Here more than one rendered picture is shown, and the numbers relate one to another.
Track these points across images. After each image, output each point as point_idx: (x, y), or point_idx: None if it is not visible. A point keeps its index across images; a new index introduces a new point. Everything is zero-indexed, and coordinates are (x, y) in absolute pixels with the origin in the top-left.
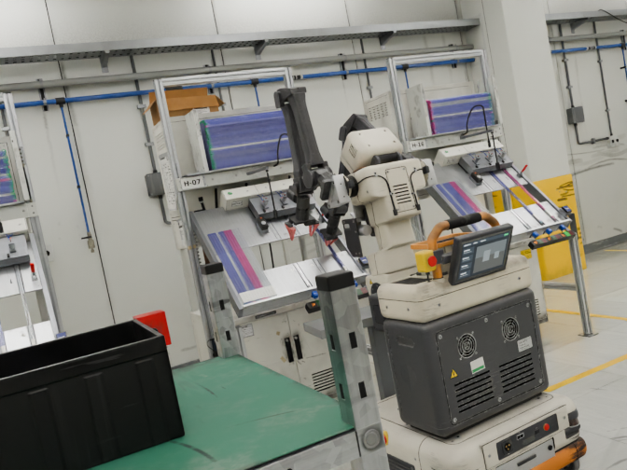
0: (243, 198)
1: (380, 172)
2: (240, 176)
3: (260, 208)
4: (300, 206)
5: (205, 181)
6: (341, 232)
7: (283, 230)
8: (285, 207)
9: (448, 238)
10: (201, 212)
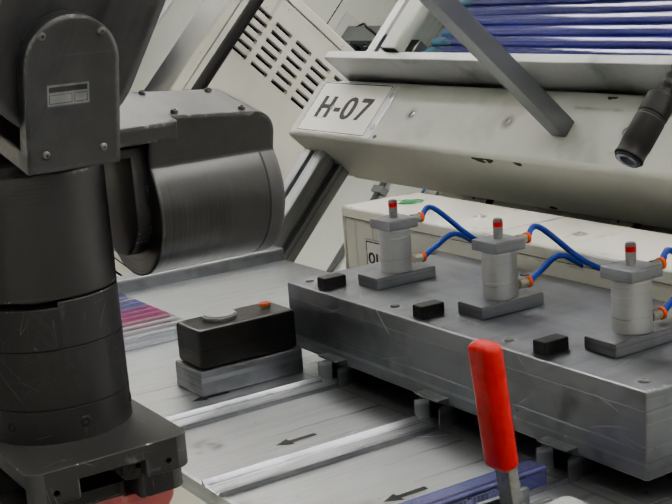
0: (413, 233)
1: None
2: (518, 134)
3: (356, 277)
4: None
5: (383, 116)
6: (47, 471)
7: (246, 433)
8: (434, 319)
9: None
10: (300, 268)
